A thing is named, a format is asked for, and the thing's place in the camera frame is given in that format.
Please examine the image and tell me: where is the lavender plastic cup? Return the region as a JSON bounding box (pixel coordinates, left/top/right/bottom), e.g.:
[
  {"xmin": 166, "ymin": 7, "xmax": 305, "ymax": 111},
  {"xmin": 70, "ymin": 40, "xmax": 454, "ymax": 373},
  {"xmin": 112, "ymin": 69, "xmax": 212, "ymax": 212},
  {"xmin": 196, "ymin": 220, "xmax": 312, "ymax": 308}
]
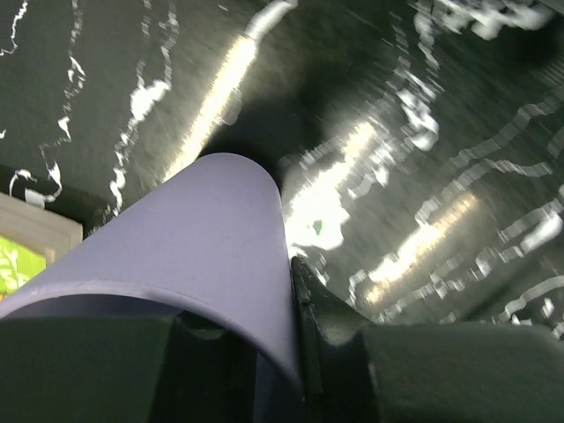
[{"xmin": 1, "ymin": 153, "xmax": 304, "ymax": 422}]

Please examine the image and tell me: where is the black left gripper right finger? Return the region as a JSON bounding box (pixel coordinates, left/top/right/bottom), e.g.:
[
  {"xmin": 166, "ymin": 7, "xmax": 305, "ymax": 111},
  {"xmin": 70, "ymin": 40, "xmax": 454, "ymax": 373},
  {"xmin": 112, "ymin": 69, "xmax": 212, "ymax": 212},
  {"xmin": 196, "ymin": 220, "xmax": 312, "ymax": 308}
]
[{"xmin": 291, "ymin": 257, "xmax": 563, "ymax": 422}]

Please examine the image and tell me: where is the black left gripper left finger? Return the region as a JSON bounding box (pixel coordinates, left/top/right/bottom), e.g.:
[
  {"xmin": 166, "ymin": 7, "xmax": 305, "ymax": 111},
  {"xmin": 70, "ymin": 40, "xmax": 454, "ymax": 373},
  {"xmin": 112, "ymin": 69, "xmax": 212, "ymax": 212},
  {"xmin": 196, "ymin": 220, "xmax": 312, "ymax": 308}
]
[{"xmin": 1, "ymin": 315, "xmax": 256, "ymax": 422}]

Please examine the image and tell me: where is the green treehouse book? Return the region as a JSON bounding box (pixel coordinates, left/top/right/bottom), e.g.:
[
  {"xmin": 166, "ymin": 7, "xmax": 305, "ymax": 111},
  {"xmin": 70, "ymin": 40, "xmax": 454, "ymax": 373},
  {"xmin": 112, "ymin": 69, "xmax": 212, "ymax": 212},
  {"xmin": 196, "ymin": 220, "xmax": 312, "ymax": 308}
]
[{"xmin": 1, "ymin": 194, "xmax": 83, "ymax": 298}]

